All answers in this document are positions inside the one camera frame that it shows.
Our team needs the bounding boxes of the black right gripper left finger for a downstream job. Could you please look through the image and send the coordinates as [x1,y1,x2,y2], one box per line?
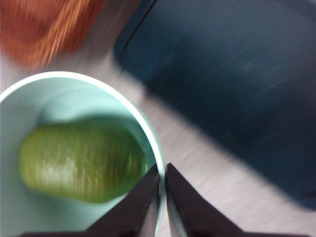
[17,163,161,237]

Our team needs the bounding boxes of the black rectangular tray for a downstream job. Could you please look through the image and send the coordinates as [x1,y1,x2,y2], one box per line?
[113,0,316,210]

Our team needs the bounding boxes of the teal ceramic bowl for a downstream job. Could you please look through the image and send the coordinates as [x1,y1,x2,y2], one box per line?
[0,71,166,237]

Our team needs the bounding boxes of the brown wicker basket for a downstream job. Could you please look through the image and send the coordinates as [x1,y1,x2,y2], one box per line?
[0,0,109,69]

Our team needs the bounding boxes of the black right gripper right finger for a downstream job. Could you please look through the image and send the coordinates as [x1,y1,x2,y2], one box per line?
[166,162,312,237]

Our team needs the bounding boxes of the green avocado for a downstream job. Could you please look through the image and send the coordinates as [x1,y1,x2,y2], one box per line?
[19,122,146,204]

